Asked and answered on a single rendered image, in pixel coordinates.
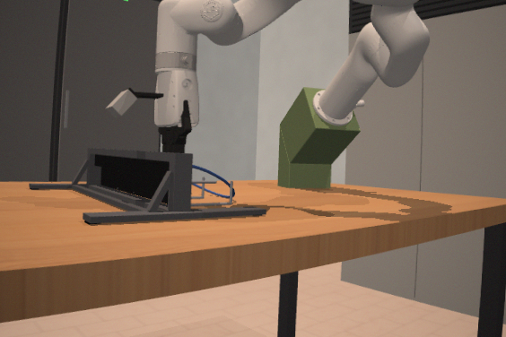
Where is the blue patch cord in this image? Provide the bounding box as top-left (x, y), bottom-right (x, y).
top-left (192, 165), bottom-right (235, 198)

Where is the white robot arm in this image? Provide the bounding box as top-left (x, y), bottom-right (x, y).
top-left (106, 0), bottom-right (430, 126)

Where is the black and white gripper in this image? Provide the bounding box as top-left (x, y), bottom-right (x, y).
top-left (154, 67), bottom-right (199, 153)

